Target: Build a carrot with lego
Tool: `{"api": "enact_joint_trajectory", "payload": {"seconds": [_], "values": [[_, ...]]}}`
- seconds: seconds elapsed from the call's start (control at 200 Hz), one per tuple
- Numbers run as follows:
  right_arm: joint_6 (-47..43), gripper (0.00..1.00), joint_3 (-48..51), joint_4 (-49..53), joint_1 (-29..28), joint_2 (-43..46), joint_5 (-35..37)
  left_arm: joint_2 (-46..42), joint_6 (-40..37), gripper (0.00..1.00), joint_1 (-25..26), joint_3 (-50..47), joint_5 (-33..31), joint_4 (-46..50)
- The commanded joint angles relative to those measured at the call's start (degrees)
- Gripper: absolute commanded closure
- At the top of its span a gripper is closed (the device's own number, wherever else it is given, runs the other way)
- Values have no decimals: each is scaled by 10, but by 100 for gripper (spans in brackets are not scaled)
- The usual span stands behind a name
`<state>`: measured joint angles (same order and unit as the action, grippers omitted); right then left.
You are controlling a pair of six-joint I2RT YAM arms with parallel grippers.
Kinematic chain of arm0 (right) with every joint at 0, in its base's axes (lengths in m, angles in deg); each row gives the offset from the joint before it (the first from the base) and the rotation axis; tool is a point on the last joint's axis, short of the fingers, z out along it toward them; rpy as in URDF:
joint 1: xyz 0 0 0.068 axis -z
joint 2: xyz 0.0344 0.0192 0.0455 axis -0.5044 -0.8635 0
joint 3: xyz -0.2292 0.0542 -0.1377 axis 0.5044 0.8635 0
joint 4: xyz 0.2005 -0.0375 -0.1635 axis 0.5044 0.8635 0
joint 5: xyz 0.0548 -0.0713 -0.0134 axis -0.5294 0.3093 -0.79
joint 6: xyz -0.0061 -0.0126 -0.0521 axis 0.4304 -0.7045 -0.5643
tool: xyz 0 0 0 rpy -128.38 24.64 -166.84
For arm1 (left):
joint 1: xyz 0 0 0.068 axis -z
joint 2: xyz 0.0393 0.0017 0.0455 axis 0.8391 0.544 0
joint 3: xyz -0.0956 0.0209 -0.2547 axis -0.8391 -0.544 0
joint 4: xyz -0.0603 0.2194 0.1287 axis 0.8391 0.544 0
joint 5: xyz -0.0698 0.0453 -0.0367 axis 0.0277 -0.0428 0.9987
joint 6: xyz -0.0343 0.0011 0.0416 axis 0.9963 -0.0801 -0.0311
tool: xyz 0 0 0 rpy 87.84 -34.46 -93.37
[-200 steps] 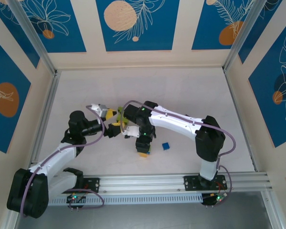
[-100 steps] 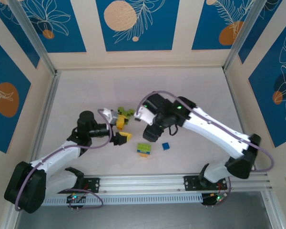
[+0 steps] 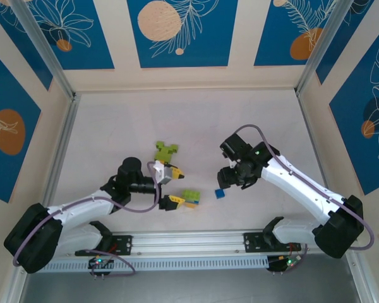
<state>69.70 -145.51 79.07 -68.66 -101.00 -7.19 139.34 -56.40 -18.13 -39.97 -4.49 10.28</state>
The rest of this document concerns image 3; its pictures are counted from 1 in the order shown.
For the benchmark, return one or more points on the right controller circuit board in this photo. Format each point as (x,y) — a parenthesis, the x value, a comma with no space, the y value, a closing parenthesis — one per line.
(290,262)

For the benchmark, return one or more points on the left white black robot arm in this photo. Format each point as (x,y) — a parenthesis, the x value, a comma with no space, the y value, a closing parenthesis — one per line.
(82,206)

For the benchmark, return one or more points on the aluminium side rail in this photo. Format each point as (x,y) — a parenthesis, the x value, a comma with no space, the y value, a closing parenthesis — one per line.
(318,158)
(70,116)

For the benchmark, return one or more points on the small blue lego brick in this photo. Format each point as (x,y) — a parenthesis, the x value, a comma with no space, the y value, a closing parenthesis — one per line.
(220,193)

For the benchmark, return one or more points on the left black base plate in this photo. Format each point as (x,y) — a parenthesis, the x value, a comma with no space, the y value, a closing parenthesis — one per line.
(123,244)

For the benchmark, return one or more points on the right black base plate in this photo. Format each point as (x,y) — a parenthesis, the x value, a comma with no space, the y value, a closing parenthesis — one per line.
(252,243)

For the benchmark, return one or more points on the grey metal plate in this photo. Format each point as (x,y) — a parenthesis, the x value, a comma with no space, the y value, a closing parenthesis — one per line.
(192,287)

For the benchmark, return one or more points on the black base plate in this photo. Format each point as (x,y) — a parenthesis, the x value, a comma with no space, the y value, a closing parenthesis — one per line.
(252,243)
(123,244)

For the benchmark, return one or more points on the aluminium frame bar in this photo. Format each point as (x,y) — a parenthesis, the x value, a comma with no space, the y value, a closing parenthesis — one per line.
(361,284)
(11,298)

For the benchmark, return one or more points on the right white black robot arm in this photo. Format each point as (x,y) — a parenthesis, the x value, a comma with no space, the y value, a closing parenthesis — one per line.
(297,186)

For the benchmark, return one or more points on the large green lego brick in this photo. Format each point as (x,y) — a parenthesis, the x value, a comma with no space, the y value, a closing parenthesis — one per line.
(164,156)

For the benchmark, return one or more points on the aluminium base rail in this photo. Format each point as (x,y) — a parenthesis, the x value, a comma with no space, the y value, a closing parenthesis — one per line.
(192,241)

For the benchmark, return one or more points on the controller circuit board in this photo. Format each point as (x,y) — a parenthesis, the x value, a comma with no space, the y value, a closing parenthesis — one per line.
(290,262)
(98,262)

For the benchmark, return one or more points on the aluminium corner post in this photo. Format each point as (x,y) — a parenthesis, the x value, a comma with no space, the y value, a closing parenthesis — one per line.
(319,50)
(47,53)

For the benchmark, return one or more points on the left controller circuit board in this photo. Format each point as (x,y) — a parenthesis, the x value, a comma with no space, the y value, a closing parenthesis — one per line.
(98,262)

